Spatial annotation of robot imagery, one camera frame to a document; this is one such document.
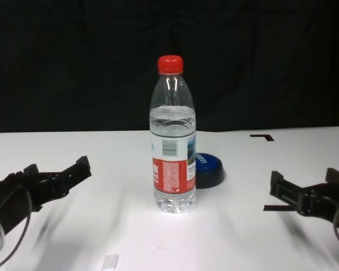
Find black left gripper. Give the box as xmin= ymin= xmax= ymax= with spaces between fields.
xmin=0 ymin=155 xmax=92 ymax=235

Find dark blue round lid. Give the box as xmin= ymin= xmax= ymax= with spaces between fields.
xmin=195 ymin=152 xmax=226 ymax=189

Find clear tape piece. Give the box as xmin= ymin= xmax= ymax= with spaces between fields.
xmin=103 ymin=254 xmax=119 ymax=269

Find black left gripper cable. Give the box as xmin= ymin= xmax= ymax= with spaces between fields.
xmin=0 ymin=191 xmax=34 ymax=270

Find clear water bottle red cap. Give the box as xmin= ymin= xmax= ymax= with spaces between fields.
xmin=149 ymin=55 xmax=198 ymax=214

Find black backdrop curtain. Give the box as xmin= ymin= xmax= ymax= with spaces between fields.
xmin=0 ymin=0 xmax=339 ymax=136

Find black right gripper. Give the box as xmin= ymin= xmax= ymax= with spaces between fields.
xmin=270 ymin=167 xmax=339 ymax=222

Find black corner tape mark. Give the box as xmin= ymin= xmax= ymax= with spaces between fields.
xmin=250 ymin=134 xmax=274 ymax=142

